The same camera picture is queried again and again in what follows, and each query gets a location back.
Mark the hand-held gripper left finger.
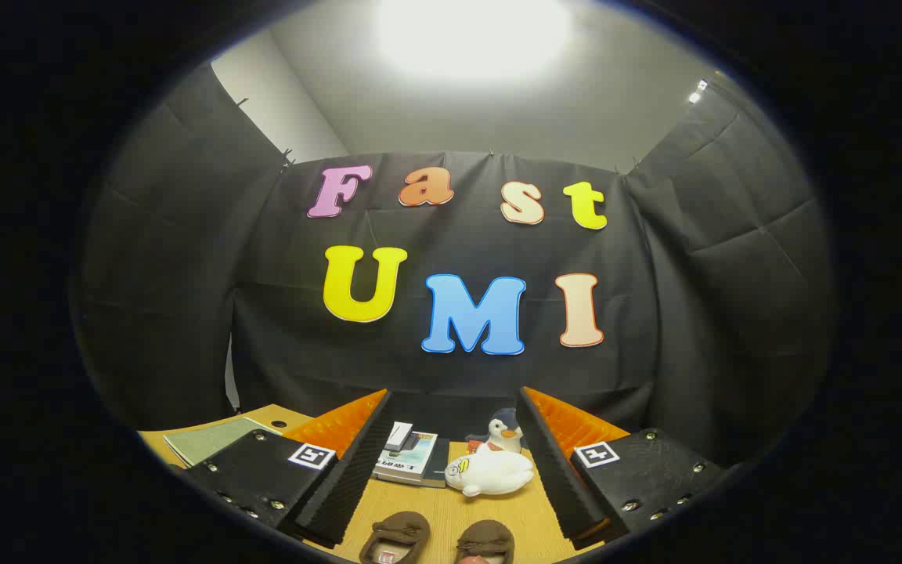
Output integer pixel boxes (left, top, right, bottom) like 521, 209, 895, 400
183, 389, 393, 548

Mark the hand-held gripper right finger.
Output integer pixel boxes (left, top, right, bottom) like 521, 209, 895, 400
517, 386, 735, 551

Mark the brown fuzzy shoe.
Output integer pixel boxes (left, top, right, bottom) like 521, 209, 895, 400
455, 519, 516, 564
359, 511, 431, 564

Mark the green fabric storage box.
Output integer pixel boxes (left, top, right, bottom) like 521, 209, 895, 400
163, 416, 281, 468

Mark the white seal plush toy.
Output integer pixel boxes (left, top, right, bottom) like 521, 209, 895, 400
444, 443, 536, 498

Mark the penguin plush toy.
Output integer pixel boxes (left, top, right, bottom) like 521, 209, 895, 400
467, 407, 529, 454

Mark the dark grey book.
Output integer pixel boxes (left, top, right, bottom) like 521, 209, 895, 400
373, 436, 452, 490

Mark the bright ceiling light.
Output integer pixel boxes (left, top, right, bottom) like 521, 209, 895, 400
377, 0, 573, 79

